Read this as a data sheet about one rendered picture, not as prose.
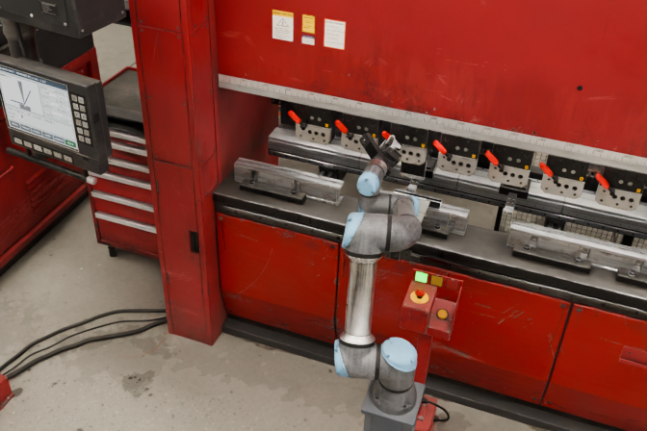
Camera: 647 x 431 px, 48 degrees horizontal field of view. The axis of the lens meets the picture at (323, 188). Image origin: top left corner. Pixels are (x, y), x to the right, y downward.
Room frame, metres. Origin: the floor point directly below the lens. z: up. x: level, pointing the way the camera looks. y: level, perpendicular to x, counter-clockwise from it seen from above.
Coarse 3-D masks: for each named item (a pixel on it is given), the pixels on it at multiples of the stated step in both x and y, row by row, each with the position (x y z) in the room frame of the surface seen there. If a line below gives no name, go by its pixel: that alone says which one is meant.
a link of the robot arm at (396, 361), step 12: (384, 348) 1.62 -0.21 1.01; (396, 348) 1.63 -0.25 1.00; (408, 348) 1.64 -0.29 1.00; (384, 360) 1.60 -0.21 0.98; (396, 360) 1.58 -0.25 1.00; (408, 360) 1.59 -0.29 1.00; (384, 372) 1.58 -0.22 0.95; (396, 372) 1.57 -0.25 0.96; (408, 372) 1.58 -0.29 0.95; (384, 384) 1.59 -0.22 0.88; (396, 384) 1.57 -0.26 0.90; (408, 384) 1.58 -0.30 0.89
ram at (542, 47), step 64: (256, 0) 2.68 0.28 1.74; (320, 0) 2.60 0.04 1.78; (384, 0) 2.52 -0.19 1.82; (448, 0) 2.45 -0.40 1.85; (512, 0) 2.38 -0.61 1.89; (576, 0) 2.32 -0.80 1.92; (640, 0) 2.25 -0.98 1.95; (256, 64) 2.69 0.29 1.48; (320, 64) 2.60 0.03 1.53; (384, 64) 2.52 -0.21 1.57; (448, 64) 2.44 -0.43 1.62; (512, 64) 2.37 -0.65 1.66; (576, 64) 2.30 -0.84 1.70; (640, 64) 2.24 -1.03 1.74; (448, 128) 2.43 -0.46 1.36; (512, 128) 2.35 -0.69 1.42; (576, 128) 2.28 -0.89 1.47; (640, 128) 2.22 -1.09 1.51
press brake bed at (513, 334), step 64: (256, 256) 2.57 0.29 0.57; (320, 256) 2.48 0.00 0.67; (384, 256) 2.38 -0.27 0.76; (256, 320) 2.63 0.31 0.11; (320, 320) 2.48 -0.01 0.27; (384, 320) 2.37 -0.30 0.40; (512, 320) 2.20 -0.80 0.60; (576, 320) 2.12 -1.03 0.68; (640, 320) 2.05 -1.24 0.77; (448, 384) 2.33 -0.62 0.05; (512, 384) 2.20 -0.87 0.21; (576, 384) 2.10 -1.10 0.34; (640, 384) 2.02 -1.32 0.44
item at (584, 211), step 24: (288, 144) 2.92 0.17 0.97; (312, 144) 2.90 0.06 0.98; (336, 144) 2.91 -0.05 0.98; (336, 168) 2.85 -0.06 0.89; (360, 168) 2.81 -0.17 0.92; (480, 168) 2.75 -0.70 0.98; (456, 192) 2.67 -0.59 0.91; (480, 192) 2.63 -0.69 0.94; (552, 216) 2.53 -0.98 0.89; (576, 216) 2.50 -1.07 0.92; (600, 216) 2.47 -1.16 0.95; (624, 216) 2.45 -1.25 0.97
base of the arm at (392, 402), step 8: (376, 384) 1.62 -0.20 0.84; (376, 392) 1.61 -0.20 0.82; (384, 392) 1.58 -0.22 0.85; (392, 392) 1.57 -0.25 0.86; (400, 392) 1.57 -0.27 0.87; (408, 392) 1.59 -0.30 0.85; (416, 392) 1.63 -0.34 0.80; (376, 400) 1.59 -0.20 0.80; (384, 400) 1.57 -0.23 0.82; (392, 400) 1.57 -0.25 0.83; (400, 400) 1.57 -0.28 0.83; (408, 400) 1.58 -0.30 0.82; (384, 408) 1.56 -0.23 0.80; (392, 408) 1.56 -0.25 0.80; (400, 408) 1.56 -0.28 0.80; (408, 408) 1.57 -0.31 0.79
